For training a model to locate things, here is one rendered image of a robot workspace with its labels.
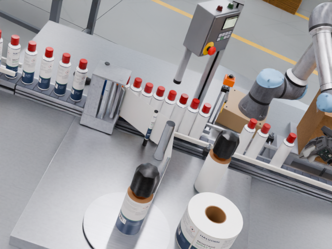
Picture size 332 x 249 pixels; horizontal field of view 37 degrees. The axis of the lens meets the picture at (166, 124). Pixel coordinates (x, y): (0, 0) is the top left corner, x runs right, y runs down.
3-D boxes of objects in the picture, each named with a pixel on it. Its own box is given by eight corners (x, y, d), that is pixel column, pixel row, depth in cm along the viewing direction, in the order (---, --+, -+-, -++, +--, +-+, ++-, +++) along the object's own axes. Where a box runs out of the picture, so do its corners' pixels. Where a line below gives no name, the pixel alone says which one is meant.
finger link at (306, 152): (295, 159, 211) (314, 150, 206) (295, 151, 216) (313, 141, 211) (299, 164, 212) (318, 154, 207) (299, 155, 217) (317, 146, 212)
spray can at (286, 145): (268, 170, 220) (287, 136, 207) (268, 162, 224) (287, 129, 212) (278, 173, 220) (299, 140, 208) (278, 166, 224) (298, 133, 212)
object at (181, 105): (164, 132, 219) (178, 96, 206) (166, 125, 223) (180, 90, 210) (175, 136, 219) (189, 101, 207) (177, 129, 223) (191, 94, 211)
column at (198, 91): (181, 127, 233) (233, 0, 193) (183, 121, 237) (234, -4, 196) (190, 130, 234) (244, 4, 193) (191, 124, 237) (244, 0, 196)
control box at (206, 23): (182, 44, 199) (197, 3, 188) (208, 37, 210) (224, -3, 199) (199, 58, 195) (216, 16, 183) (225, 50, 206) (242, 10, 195)
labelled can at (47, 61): (35, 88, 216) (41, 49, 204) (39, 82, 220) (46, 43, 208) (46, 92, 216) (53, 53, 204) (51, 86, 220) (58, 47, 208)
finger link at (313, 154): (299, 164, 212) (318, 154, 207) (299, 155, 217) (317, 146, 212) (304, 169, 213) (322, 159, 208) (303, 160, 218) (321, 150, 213)
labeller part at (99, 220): (70, 248, 160) (71, 246, 159) (97, 183, 184) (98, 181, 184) (160, 278, 161) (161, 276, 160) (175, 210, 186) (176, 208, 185)
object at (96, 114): (79, 123, 206) (91, 74, 191) (88, 106, 217) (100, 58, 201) (111, 134, 207) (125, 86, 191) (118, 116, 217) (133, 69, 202)
